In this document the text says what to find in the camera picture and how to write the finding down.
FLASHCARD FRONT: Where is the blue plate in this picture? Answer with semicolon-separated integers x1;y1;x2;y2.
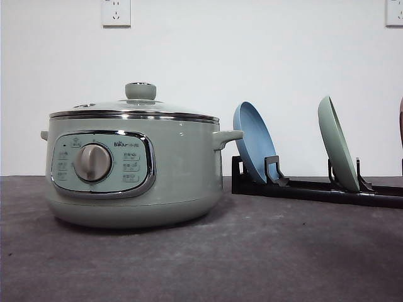
233;101;276;183

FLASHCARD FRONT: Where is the white wall socket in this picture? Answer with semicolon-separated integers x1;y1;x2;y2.
101;0;132;30
383;0;403;30

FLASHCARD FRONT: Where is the glass lid with green knob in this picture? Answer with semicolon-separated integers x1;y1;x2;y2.
49;82;220;124

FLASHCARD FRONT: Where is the green electric steamer pot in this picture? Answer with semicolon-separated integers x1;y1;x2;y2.
40;83;244;229

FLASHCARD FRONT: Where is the white wall socket right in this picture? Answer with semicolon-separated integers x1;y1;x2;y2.
383;0;403;30

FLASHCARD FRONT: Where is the green plate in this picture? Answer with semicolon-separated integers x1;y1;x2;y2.
318;96;360;193

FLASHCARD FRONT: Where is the white wall socket left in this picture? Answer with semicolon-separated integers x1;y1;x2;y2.
101;0;132;30

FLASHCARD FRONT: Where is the black plate rack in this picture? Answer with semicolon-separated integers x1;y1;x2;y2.
232;155;403;209

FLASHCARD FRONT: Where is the dark red plate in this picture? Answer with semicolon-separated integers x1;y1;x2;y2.
399;97;403;172

